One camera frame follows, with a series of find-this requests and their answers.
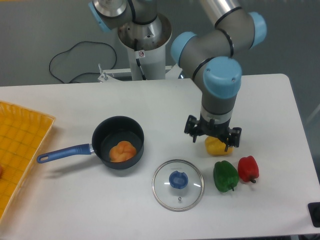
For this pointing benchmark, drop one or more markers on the red bell pepper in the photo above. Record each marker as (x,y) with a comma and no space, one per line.
(248,169)

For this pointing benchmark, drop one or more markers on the yellow woven basket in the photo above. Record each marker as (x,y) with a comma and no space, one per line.
(22,132)

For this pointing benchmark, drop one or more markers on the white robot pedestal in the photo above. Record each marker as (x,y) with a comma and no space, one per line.
(146,47)

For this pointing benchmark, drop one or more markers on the glass pot lid blue knob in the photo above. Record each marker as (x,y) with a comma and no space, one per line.
(178,185)

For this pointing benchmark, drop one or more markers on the yellow bell pepper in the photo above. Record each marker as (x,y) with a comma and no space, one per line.
(216,148)

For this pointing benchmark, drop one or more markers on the green bell pepper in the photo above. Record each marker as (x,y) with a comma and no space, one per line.
(225,176)

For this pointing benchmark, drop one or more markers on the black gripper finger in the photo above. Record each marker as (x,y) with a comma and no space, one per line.
(191,127)
(232,138)

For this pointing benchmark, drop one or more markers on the orange bread roll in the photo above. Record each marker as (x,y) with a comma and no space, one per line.
(122,152)

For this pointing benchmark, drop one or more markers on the dark saucepan blue handle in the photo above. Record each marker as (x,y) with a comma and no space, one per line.
(106,135)

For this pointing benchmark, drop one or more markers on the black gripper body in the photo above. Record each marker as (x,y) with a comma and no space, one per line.
(209,128)

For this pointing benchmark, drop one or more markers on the black device at table corner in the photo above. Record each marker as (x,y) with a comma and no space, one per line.
(314,212)

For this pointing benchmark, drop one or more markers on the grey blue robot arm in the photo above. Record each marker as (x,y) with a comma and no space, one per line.
(207,60)

